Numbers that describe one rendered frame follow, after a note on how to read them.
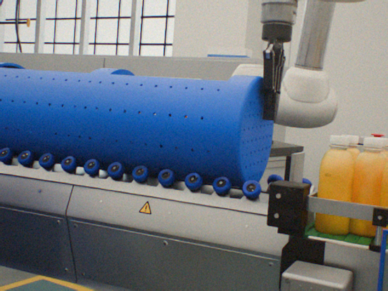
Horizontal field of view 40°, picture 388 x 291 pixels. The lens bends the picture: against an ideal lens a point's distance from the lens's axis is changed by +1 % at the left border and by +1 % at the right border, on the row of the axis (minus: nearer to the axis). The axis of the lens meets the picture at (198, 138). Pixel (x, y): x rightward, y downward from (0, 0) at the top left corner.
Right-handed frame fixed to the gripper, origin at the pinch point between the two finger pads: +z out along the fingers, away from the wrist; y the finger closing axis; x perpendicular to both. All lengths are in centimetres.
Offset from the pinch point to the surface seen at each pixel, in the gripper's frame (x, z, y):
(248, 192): -0.6, 20.5, -13.6
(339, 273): -24.8, 30.3, -31.0
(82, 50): 286, -48, 303
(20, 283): 184, 115, 122
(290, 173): -8.4, 15.7, -6.9
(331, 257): -22.2, 29.2, -24.8
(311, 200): -17.0, 18.9, -22.7
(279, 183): -11.0, 16.1, -25.6
